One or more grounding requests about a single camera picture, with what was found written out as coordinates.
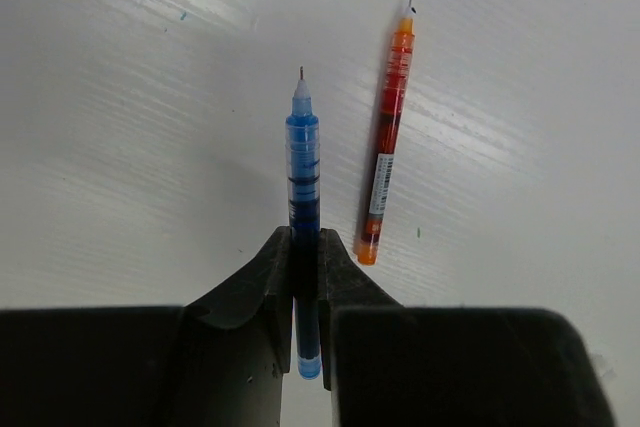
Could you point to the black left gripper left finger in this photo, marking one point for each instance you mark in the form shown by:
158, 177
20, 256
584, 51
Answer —
237, 343

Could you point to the red orange pen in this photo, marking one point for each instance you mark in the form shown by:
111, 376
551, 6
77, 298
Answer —
384, 132

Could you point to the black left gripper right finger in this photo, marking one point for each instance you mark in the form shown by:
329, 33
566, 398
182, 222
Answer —
341, 283

